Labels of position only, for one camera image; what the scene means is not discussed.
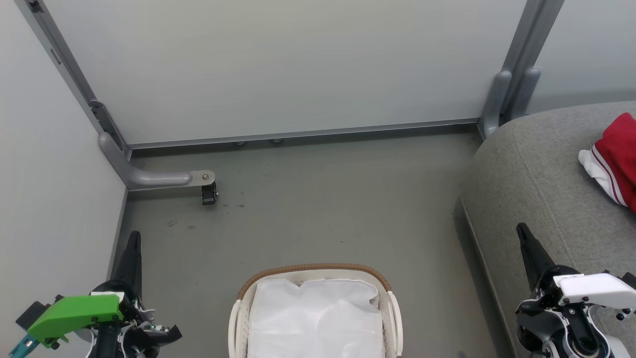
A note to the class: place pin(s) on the white laundry basket brown rim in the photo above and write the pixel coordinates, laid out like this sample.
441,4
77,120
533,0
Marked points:
240,323

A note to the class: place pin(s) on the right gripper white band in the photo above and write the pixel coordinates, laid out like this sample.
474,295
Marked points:
591,288

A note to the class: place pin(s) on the grey partition base rail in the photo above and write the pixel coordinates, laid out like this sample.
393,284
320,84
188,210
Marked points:
298,133

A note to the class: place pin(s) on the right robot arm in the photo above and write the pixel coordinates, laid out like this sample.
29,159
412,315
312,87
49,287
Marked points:
581,348

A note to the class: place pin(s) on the grey metal partition frame post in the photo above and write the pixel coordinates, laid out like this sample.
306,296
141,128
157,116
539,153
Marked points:
526,40
149,179

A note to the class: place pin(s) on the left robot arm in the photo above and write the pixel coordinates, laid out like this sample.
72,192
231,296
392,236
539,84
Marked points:
107,350

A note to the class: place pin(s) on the white cloth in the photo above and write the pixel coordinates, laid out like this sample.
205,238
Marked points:
313,318

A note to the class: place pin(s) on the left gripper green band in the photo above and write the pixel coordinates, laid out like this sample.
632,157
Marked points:
74,313

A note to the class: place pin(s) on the grey fabric sofa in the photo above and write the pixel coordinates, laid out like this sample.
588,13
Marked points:
536,174

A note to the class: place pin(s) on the red and white garment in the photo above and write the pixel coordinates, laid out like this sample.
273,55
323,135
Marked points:
618,149

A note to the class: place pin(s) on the black caster wheel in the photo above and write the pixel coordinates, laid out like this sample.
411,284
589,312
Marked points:
208,195

